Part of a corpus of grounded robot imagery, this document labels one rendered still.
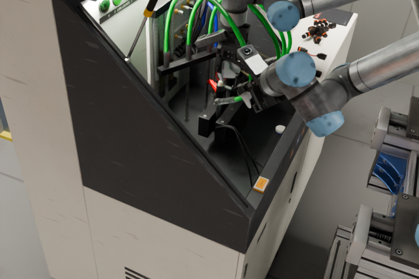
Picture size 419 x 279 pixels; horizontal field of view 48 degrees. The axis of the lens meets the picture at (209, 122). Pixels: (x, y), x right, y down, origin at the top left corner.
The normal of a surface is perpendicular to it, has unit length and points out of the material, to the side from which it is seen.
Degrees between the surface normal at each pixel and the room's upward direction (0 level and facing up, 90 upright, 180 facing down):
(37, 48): 90
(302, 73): 45
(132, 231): 90
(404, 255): 0
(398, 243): 0
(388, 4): 90
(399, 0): 90
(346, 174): 0
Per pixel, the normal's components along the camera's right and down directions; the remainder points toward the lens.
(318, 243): 0.05, -0.78
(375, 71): -0.65, 0.40
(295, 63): 0.22, -0.11
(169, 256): -0.43, 0.54
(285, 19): 0.09, 0.63
